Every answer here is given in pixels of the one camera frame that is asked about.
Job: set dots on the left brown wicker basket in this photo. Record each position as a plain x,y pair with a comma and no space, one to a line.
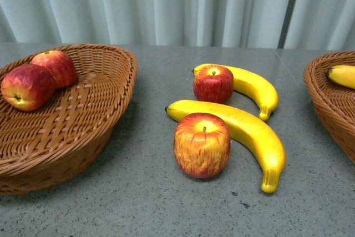
62,138

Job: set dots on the brown wicker basket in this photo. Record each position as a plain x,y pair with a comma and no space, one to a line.
62,138
333,103

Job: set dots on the yellow banana in right basket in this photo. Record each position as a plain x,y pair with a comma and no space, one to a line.
342,75

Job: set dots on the red yellow large apple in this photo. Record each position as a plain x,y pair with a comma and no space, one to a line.
202,145

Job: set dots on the dark red small apple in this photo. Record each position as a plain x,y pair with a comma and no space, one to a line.
213,83

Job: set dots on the red apple lying sideways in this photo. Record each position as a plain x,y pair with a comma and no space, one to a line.
28,87

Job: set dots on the white pleated curtain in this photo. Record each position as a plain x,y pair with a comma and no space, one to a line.
289,24

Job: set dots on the far yellow banana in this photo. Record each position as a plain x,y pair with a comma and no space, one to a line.
256,87

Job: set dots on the right brown wicker basket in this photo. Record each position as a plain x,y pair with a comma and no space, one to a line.
333,103

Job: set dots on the red apple at basket back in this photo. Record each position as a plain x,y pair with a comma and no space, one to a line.
60,66

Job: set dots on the near yellow banana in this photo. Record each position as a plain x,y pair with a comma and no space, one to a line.
246,129

